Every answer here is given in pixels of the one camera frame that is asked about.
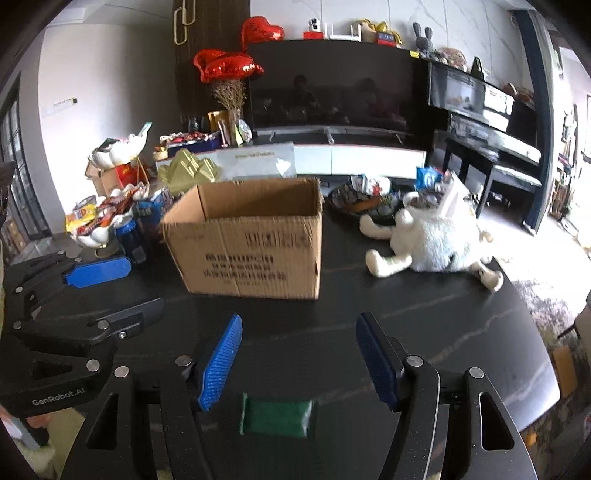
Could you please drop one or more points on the white router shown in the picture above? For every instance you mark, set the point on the white router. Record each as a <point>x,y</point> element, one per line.
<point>342,34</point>

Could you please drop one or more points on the brown teddy bear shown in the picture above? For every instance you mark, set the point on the brown teddy bear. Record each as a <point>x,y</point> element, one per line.
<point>452,57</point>

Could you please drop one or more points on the brown cardboard box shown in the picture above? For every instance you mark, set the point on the brown cardboard box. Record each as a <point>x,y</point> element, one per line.
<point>244,258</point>

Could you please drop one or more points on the red box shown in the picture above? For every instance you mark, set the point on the red box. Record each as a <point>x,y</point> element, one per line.
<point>129,174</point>

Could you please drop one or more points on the grey bunny figure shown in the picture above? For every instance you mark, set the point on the grey bunny figure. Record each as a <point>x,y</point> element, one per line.
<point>422,41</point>

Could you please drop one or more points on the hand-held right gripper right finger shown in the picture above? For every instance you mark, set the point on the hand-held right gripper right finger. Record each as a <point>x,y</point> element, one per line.
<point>376,362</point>

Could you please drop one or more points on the gold clip wall decoration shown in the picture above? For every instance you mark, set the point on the gold clip wall decoration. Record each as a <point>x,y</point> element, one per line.
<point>187,23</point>

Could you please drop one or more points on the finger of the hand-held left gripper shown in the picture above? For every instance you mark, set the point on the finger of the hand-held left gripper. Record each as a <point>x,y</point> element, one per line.
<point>134,316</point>
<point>97,272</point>

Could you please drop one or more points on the blue snack canister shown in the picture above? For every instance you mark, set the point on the blue snack canister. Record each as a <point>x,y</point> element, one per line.
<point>154,207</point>

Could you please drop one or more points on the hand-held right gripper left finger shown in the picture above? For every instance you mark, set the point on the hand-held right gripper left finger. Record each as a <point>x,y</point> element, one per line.
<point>221,364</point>

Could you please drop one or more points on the dried flower bouquet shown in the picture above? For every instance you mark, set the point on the dried flower bouquet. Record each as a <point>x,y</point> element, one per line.
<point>228,99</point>

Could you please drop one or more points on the white television cabinet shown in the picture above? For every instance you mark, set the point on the white television cabinet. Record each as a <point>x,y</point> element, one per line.
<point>364,159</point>

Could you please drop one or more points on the blue tray of sweets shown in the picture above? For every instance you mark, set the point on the blue tray of sweets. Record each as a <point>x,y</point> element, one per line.
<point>191,145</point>

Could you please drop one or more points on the black framed glass door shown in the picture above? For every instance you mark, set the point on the black framed glass door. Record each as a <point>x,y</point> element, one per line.
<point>18,184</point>

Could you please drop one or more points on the dark blue curtain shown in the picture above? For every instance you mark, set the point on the dark blue curtain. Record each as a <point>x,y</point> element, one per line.
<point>538,115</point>

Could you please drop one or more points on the black piano bench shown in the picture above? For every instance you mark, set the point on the black piano bench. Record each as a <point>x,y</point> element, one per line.
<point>512,175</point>

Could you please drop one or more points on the white wall switch panel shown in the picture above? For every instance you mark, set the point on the white wall switch panel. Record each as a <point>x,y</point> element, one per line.
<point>63,103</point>

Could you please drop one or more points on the gold gift bag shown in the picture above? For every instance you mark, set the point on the gold gift bag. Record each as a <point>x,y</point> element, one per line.
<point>217,123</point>

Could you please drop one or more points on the white security camera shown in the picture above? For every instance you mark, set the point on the white security camera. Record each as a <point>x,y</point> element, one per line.
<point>315,25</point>

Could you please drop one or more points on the brown carton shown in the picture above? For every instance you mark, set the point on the brown carton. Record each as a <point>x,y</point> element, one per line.
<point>104,182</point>

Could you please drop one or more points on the white plush toy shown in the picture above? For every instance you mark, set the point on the white plush toy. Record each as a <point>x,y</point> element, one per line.
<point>438,235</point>

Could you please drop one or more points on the black upright piano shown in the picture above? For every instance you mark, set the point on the black upright piano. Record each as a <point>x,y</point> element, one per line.
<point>475,106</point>

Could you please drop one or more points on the black television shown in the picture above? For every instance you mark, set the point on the black television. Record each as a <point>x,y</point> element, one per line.
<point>337,87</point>

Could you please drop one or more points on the black metronome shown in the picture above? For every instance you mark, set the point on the black metronome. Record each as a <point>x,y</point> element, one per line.
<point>477,69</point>

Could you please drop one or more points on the pile of snack packets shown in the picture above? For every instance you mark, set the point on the pile of snack packets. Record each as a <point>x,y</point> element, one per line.
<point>106,212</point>

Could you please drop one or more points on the yellow toy telephone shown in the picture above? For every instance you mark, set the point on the yellow toy telephone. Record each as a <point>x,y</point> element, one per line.
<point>381,33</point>

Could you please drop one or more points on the red heart balloon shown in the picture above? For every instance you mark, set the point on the red heart balloon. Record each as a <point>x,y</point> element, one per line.
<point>226,67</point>
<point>261,32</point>

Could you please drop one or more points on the green snack packet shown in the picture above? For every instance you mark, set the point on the green snack packet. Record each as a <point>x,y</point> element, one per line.
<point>277,415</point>

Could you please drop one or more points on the blue snack bag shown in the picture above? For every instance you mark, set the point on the blue snack bag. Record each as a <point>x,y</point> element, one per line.
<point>429,177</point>

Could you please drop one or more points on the dark patterned snack bowl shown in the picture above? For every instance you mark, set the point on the dark patterned snack bowl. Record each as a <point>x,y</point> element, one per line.
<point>351,201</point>

